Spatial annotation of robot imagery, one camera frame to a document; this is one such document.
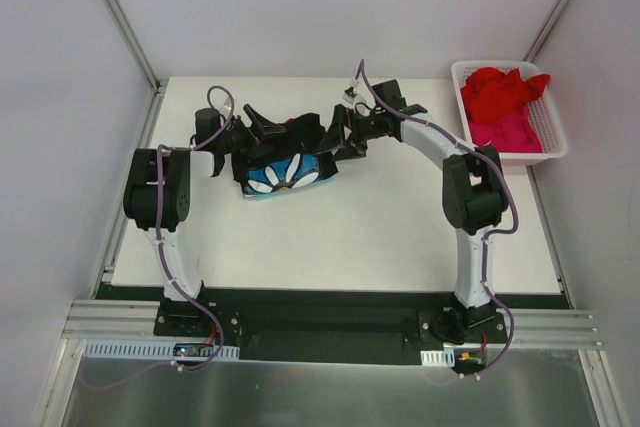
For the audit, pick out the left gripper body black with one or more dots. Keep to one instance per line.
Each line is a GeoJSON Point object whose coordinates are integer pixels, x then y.
{"type": "Point", "coordinates": [249, 132]}

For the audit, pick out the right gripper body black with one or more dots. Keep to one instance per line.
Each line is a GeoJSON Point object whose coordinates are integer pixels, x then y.
{"type": "Point", "coordinates": [345, 126]}

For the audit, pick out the black t-shirt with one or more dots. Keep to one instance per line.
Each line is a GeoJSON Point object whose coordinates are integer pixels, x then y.
{"type": "Point", "coordinates": [299, 165]}

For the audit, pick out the teal t-shirt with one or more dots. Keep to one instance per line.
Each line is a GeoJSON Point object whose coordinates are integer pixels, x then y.
{"type": "Point", "coordinates": [250, 194]}

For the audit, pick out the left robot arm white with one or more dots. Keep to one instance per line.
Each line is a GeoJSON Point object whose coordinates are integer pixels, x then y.
{"type": "Point", "coordinates": [157, 195]}

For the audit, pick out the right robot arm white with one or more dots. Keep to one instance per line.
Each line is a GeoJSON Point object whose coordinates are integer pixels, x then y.
{"type": "Point", "coordinates": [474, 192]}

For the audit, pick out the red t-shirt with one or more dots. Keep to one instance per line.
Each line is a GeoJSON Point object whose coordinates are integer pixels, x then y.
{"type": "Point", "coordinates": [490, 94]}

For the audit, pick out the magenta t-shirt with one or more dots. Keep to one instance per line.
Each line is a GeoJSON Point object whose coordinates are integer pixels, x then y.
{"type": "Point", "coordinates": [512, 133]}

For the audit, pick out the white plastic basket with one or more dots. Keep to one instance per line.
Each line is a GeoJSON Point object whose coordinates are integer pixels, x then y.
{"type": "Point", "coordinates": [543, 114]}

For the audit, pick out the left aluminium frame post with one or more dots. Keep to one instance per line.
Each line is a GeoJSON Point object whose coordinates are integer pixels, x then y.
{"type": "Point", "coordinates": [132, 42]}

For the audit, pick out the aluminium frame post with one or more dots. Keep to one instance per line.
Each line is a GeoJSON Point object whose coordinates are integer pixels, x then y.
{"type": "Point", "coordinates": [132, 42]}
{"type": "Point", "coordinates": [545, 32]}

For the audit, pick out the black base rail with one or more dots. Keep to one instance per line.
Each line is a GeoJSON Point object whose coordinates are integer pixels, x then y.
{"type": "Point", "coordinates": [347, 327]}

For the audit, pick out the right aluminium frame post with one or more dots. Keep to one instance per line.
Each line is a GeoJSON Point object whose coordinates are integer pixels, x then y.
{"type": "Point", "coordinates": [545, 32]}

